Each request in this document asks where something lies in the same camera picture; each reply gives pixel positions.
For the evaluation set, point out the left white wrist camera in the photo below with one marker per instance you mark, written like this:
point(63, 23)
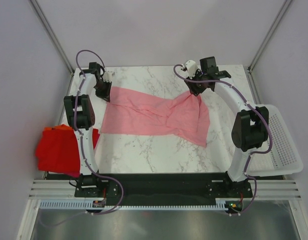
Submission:
point(109, 76)

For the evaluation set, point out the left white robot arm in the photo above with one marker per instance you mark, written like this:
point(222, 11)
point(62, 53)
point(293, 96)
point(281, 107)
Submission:
point(81, 118)

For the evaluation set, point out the white slotted cable duct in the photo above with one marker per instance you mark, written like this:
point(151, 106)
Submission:
point(89, 204)

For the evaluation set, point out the white plastic laundry basket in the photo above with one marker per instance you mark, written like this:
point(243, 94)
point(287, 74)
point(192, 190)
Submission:
point(283, 159)

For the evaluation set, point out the red folded t shirt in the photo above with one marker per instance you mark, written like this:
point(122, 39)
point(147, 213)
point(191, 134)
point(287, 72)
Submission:
point(53, 151)

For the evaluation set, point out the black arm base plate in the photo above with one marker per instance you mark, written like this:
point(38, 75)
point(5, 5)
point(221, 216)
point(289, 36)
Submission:
point(120, 178)

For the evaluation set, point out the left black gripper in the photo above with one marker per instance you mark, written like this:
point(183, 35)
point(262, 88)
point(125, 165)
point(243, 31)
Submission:
point(105, 95)

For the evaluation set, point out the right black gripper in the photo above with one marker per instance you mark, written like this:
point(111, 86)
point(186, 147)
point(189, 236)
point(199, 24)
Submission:
point(193, 89)

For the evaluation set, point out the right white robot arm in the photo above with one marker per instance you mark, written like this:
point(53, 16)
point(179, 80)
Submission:
point(250, 129)

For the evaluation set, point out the front aluminium frame rail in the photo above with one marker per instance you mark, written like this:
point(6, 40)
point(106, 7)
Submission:
point(261, 189)

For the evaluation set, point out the orange folded t shirt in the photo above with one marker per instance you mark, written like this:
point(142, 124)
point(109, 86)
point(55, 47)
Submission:
point(59, 127)

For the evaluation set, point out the aluminium frame post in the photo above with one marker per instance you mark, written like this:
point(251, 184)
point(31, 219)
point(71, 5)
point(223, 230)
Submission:
point(51, 34)
point(270, 34)

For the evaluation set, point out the left aluminium frame post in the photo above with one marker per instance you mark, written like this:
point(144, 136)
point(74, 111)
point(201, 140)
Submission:
point(51, 34)

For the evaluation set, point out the right aluminium frame post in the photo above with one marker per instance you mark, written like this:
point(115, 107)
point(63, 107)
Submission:
point(270, 34)

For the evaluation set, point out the pink t shirt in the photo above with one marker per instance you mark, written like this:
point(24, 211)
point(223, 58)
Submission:
point(130, 112)

